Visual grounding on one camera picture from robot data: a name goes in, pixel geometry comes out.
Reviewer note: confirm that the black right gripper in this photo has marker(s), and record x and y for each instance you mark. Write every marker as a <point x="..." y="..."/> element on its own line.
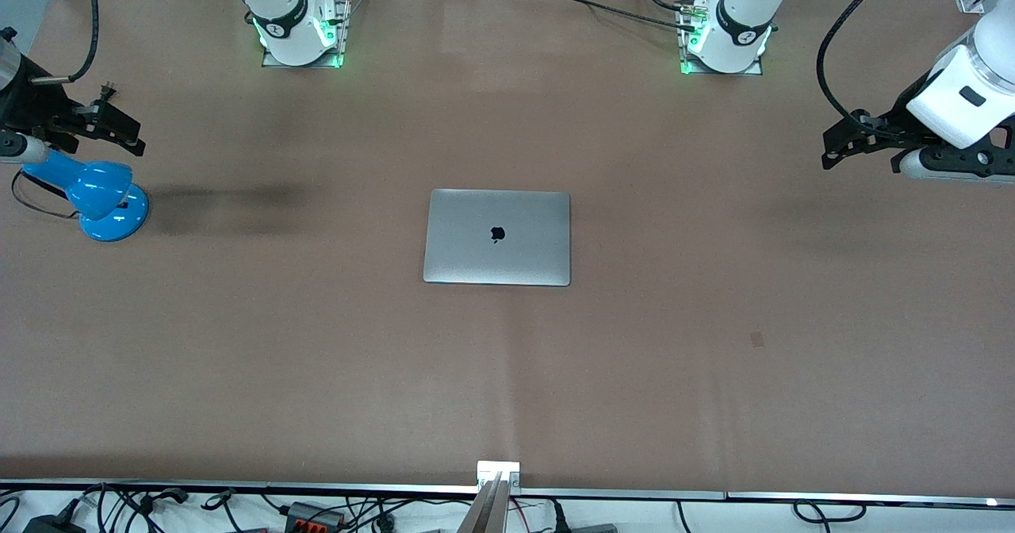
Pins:
<point x="25" y="105"/>

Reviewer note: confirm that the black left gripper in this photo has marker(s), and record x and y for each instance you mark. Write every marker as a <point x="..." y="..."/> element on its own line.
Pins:
<point x="897" y="121"/>

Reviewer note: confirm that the silver grey laptop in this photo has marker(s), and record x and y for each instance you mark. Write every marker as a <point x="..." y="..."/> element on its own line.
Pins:
<point x="476" y="247"/>

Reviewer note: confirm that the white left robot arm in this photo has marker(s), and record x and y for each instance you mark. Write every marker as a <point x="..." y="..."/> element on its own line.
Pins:
<point x="737" y="17"/>

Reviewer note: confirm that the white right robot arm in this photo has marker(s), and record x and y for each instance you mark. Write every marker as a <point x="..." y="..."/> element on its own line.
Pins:
<point x="277" y="1"/>

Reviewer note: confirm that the blue desk lamp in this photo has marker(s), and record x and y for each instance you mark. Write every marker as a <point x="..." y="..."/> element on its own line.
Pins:
<point x="103" y="200"/>

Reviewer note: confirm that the aluminium corner profile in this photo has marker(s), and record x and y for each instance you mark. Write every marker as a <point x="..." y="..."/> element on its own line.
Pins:
<point x="969" y="1"/>

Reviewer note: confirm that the black power adapter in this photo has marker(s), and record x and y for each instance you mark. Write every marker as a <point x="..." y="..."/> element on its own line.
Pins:
<point x="51" y="525"/>

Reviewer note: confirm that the black orange connector block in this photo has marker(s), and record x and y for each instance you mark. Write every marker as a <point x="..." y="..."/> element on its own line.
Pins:
<point x="313" y="515"/>

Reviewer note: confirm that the flat black power brick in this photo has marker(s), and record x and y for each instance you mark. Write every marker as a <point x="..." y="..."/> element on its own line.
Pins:
<point x="591" y="528"/>

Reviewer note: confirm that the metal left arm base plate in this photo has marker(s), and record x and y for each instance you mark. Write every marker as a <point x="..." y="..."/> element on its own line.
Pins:
<point x="753" y="65"/>

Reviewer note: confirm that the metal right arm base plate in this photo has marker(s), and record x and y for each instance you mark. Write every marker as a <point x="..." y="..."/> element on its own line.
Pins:
<point x="342" y="41"/>

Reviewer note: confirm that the metal table edge rail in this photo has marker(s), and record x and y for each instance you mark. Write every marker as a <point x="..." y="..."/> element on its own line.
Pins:
<point x="238" y="485"/>

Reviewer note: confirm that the white metal bracket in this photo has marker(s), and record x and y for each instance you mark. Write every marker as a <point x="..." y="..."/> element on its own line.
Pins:
<point x="488" y="469"/>

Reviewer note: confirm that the aluminium camera mast profile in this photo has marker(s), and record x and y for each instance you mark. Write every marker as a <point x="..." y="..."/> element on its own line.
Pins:
<point x="488" y="513"/>

